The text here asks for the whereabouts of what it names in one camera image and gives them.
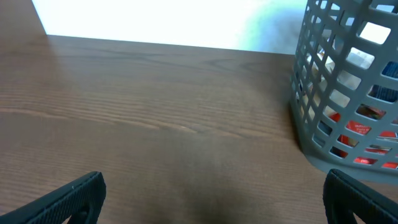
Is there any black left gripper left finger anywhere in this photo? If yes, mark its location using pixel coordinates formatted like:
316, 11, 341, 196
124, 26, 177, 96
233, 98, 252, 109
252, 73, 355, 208
1, 171, 106, 224

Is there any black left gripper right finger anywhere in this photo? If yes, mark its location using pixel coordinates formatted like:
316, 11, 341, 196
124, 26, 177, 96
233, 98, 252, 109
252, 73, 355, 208
323, 169, 397, 224

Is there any red spaghetti packet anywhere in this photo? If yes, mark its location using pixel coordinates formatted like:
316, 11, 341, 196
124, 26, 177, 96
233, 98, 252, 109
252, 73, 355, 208
321, 103, 397, 174

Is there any beige cookie bag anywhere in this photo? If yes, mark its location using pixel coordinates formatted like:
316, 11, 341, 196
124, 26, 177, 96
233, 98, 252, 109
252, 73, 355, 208
296, 48, 374, 120

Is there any Kleenex tissue multipack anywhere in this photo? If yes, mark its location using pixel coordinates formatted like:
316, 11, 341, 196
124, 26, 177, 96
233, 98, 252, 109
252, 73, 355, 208
369, 62, 397, 103

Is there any grey plastic basket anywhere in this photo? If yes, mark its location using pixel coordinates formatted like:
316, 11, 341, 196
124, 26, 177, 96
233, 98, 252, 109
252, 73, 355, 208
290, 0, 397, 184

